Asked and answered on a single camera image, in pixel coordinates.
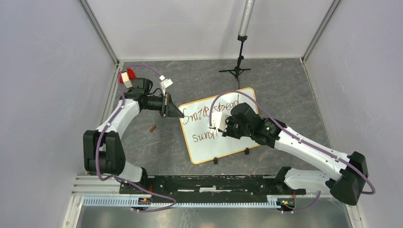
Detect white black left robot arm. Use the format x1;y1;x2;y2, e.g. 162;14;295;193
83;76;184;194

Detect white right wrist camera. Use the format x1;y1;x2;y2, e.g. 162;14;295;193
208;112;229;132

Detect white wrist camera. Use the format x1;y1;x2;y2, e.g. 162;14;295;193
159;75;173;95
208;112;229;132

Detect black tripod camera stand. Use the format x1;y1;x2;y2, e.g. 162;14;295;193
219;0;255;89

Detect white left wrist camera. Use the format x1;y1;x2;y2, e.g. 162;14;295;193
159;75;173;95

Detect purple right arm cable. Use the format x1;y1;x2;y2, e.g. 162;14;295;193
208;91;376;214

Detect yellow framed whiteboard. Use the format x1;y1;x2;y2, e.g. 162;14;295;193
178;87;262;165

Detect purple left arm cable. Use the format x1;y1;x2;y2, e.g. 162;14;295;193
95;65;177;213

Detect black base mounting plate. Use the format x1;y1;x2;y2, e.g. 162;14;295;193
138;175;306;204

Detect red marker cap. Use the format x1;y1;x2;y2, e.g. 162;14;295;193
150;125;156;133

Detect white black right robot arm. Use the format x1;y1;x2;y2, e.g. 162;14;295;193
212;103;368;206

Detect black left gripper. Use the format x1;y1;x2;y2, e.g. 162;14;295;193
144;93;184;118

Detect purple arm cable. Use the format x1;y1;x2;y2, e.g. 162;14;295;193
95;65;177;213
208;91;376;214

